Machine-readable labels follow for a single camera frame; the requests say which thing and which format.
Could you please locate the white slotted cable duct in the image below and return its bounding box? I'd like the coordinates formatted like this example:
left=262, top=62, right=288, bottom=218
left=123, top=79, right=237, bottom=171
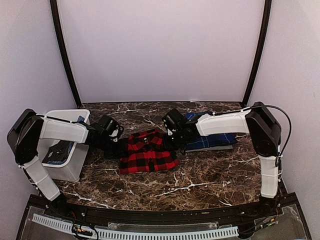
left=32, top=213, right=239, bottom=240

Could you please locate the white plastic laundry bin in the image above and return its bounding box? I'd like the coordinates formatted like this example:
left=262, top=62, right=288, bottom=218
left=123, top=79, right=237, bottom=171
left=37, top=109, right=90, bottom=182

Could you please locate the blue checked shirt in bin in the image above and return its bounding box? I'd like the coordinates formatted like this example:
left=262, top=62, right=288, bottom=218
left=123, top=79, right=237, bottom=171
left=42, top=114, right=85, bottom=166

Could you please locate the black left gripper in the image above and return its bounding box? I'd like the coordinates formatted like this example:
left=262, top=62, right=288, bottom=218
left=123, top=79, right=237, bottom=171
left=95, top=134, right=128, bottom=160

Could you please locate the grey shirt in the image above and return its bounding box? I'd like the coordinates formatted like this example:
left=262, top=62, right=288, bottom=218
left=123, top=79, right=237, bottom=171
left=184, top=145, right=233, bottom=153

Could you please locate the blue plaid shirt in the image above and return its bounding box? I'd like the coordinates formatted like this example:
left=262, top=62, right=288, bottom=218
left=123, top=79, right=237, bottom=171
left=183, top=111, right=239, bottom=153

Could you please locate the black frame post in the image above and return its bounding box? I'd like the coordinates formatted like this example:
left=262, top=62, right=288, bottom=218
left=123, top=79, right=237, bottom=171
left=49, top=0, right=82, bottom=109
left=241, top=0, right=272, bottom=107

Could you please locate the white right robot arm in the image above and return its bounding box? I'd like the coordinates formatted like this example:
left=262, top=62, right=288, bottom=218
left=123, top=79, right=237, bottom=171
left=162, top=101, right=287, bottom=217

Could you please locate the left black frame post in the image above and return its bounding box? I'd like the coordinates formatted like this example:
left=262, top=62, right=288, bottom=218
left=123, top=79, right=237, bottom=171
left=49, top=0, right=82, bottom=109

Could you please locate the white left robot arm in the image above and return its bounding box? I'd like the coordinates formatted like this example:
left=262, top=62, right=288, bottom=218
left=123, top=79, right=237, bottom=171
left=7, top=108, right=124, bottom=218

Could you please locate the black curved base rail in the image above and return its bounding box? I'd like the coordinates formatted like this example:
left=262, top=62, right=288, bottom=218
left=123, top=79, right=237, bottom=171
left=27, top=192, right=298, bottom=226

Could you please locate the right black frame post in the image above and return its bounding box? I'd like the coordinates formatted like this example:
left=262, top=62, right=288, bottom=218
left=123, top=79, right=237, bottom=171
left=241, top=0, right=272, bottom=107

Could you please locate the red black plaid shirt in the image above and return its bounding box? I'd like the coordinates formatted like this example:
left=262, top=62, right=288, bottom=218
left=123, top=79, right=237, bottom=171
left=118, top=128, right=180, bottom=175

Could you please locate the black shirt in bin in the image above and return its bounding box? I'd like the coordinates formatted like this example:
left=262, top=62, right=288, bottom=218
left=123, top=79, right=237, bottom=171
left=41, top=139, right=72, bottom=163

